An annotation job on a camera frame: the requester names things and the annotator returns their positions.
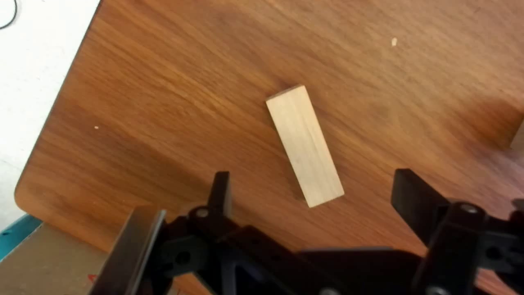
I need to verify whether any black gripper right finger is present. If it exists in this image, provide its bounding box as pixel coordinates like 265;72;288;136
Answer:
390;167;524;295

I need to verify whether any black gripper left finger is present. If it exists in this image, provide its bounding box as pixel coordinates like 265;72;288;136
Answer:
186;170;329;295

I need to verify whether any rectangular light wooden block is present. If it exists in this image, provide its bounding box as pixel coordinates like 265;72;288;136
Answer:
263;84;347;210

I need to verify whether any brown cardboard box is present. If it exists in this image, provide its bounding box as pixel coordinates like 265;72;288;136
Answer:
0;221;119;295

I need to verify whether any blue plastic strip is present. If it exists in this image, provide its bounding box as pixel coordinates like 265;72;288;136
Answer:
0;213;44;262

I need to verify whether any grey metal mount plate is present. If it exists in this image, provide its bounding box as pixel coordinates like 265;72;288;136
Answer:
88;203;168;295

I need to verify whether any thin black floor cable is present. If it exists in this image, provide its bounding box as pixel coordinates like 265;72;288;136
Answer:
0;0;21;31

